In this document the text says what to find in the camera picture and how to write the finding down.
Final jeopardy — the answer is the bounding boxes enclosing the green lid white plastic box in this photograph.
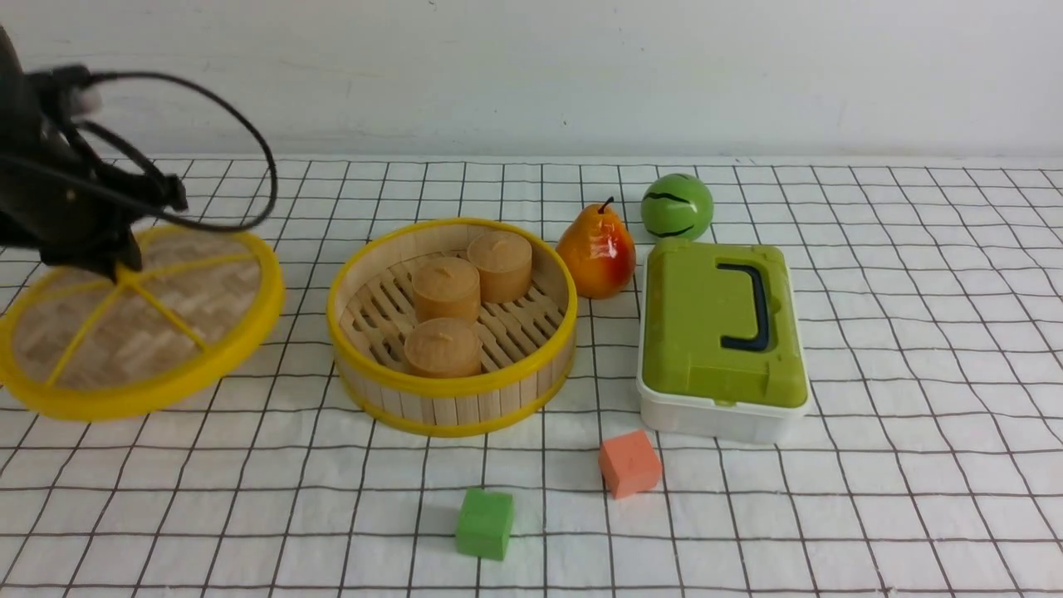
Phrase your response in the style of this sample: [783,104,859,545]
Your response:
[635,238,811,445]

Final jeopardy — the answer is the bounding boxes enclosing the brown bun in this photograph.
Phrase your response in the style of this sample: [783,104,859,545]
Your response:
[467,230,532,304]
[411,257,480,323]
[403,317,483,379]

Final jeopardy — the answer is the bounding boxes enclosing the yellow woven steamer lid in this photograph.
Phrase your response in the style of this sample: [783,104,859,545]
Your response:
[1,226,286,423]

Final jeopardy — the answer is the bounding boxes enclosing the red yellow toy pear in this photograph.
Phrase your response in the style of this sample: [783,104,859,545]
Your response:
[556,197,637,300]

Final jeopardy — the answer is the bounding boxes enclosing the green foam cube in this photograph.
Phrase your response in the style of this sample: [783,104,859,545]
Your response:
[455,488,514,561]

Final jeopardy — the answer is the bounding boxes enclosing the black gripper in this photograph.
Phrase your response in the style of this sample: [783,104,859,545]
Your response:
[1,33,189,281]

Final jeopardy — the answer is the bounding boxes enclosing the brown bun middle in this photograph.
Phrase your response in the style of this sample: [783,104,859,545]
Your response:
[411,257,480,323]

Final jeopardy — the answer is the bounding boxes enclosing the brown bun back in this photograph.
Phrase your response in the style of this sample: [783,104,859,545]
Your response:
[467,230,532,304]

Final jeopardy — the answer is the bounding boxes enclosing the orange foam cube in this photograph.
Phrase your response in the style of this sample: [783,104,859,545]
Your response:
[597,430,662,500]

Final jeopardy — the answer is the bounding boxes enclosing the bamboo steamer basket yellow rims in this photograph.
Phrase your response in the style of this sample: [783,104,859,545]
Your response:
[326,218,580,438]

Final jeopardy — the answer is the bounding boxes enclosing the brown bun front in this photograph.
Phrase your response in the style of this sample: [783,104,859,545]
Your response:
[403,317,483,379]

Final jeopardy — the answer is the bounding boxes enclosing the green striped toy ball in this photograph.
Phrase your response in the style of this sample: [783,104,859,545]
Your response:
[640,173,714,241]

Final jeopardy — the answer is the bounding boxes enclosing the white black grid tablecloth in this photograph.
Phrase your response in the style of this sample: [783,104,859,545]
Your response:
[1,158,1062,597]

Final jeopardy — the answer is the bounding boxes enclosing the black cable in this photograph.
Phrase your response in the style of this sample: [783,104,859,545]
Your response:
[75,70,279,233]

